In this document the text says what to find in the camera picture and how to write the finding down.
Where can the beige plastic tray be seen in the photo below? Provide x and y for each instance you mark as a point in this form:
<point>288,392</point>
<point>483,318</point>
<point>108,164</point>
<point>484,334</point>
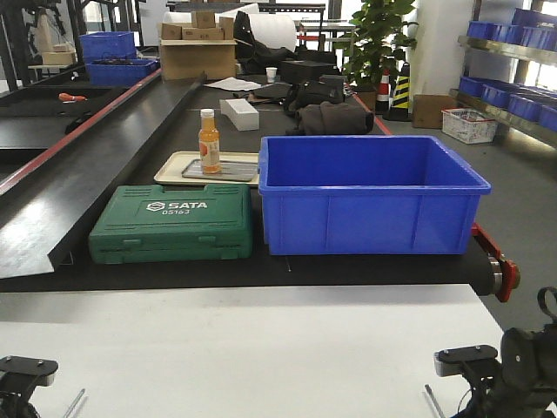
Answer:
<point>171,171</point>

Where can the steel shelving rack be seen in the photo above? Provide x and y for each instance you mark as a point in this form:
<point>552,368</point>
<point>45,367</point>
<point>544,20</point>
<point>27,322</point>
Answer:
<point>502,39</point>

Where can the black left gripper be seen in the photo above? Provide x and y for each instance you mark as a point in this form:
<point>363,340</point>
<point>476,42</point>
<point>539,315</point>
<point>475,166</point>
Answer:
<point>15,401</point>

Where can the large cardboard box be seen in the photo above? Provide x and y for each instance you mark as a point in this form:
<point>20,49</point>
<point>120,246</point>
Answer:
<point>182,59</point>

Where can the brown cardboard box on floor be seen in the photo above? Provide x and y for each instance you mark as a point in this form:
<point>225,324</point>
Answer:
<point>427,110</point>

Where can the white wire basket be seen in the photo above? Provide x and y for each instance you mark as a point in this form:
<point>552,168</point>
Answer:
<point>468,126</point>

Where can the large blue plastic bin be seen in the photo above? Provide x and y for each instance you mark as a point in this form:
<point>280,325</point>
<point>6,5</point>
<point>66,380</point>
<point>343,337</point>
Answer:
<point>366,195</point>

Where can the orange juice bottle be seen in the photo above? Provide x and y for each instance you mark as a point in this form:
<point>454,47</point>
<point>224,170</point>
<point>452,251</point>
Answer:
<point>208,143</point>

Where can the dark folded cloth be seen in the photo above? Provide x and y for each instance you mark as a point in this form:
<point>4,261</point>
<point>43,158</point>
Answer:
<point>332,119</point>

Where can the red white traffic cone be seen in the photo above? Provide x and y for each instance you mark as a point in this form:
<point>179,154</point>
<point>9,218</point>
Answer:
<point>383,93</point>

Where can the white paper cup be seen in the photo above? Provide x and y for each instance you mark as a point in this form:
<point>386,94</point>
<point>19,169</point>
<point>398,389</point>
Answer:
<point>271,74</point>

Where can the white rectangular box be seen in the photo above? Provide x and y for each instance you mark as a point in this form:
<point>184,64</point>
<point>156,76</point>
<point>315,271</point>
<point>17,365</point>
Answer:
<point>242,114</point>

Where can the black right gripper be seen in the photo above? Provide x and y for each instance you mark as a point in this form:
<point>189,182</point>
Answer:
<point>524,383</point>

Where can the green SATA tool case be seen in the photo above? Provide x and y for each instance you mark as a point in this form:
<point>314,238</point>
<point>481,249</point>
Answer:
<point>151,223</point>

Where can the green potted plant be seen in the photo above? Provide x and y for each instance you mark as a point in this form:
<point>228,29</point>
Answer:
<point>379,41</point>

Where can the black yellow traffic cone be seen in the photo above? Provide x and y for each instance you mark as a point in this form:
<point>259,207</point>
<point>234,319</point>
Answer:
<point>399,109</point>

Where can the far blue bin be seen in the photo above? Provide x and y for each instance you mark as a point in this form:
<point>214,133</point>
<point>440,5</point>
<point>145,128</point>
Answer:
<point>111,59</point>

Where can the red conveyor end bracket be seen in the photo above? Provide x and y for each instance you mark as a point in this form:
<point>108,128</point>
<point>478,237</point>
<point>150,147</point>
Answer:
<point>506,271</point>

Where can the black metal angled divider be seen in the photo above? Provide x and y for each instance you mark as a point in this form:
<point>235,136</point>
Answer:
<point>48,205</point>

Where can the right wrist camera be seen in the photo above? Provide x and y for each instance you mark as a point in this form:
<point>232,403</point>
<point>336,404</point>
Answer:
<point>480,360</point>

